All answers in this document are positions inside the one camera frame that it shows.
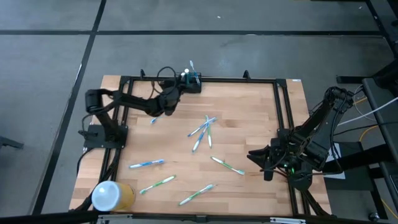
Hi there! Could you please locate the black neighbouring table frame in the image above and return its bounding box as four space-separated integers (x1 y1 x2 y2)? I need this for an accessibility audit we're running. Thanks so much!
320 0 398 220

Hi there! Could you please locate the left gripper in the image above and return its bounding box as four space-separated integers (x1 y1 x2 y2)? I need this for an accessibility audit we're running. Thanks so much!
160 79 197 109

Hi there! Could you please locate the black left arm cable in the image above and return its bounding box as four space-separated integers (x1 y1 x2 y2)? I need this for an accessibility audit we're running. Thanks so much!
150 66 179 98

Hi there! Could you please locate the black floor cable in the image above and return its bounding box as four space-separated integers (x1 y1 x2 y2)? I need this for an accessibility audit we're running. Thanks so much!
334 121 398 138

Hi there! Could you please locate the green and white toothbrush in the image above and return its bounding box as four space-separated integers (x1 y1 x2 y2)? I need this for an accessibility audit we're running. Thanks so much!
178 184 217 207
210 156 246 175
139 174 177 195
205 115 213 149

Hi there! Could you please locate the black furniture foot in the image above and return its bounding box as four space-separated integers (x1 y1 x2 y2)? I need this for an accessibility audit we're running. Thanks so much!
0 136 25 151

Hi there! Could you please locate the yellow cup with white lid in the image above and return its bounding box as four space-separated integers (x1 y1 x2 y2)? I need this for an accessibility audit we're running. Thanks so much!
91 180 136 212

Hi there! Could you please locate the white paper label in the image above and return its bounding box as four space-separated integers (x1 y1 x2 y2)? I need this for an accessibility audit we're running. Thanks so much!
332 141 346 180

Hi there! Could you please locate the thick white cable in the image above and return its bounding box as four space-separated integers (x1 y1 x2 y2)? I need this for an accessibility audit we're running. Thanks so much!
337 96 398 127

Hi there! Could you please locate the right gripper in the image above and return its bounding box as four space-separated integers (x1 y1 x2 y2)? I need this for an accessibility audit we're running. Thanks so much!
247 136 313 191

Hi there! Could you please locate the black wire caddy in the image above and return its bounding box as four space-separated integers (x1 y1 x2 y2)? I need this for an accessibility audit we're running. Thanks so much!
173 72 203 94

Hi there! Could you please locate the black gantry beam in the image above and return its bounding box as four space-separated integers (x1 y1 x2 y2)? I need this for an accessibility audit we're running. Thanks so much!
0 208 398 224

